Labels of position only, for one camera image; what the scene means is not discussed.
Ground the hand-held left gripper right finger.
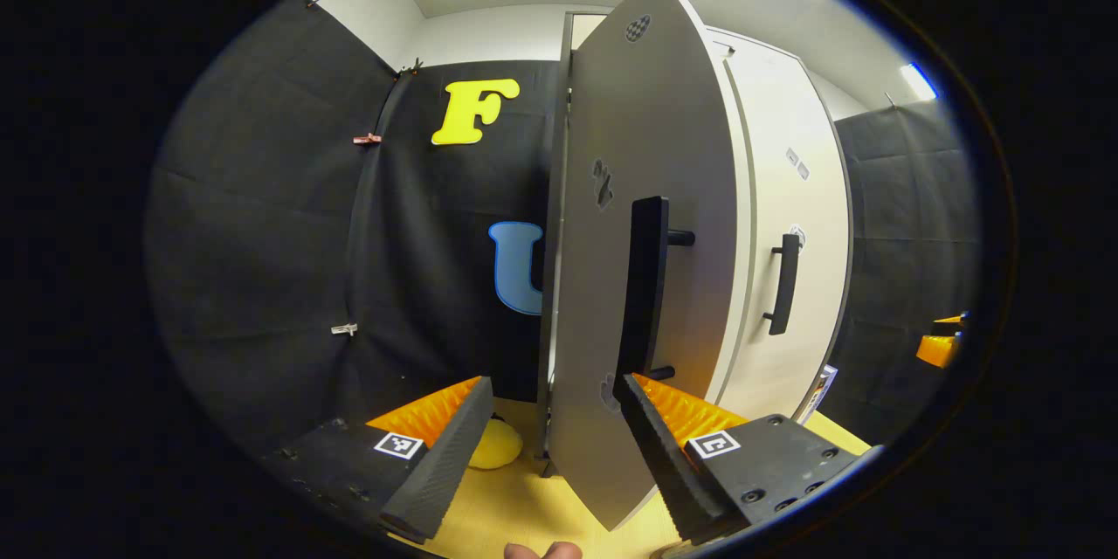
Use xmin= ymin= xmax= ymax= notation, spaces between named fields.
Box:
xmin=613 ymin=372 xmax=866 ymax=545

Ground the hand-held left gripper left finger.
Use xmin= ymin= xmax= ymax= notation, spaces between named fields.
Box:
xmin=279 ymin=376 xmax=494 ymax=544

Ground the white cabinet door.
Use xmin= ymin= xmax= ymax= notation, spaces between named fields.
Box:
xmin=706 ymin=28 xmax=854 ymax=424
xmin=537 ymin=0 xmax=754 ymax=532

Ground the grey white cabinet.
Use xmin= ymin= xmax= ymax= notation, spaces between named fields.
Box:
xmin=535 ymin=9 xmax=857 ymax=459

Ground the yellow round object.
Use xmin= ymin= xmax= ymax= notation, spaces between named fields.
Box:
xmin=467 ymin=418 xmax=525 ymax=471

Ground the white paper label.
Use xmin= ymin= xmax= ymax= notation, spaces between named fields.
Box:
xmin=799 ymin=364 xmax=839 ymax=424

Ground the small ceiling light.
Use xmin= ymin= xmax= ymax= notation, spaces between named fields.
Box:
xmin=900 ymin=63 xmax=938 ymax=100

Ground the slim black door handle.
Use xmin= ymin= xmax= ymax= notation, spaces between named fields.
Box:
xmin=763 ymin=233 xmax=803 ymax=336

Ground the large black door handle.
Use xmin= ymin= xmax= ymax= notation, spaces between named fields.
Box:
xmin=614 ymin=197 xmax=697 ymax=385

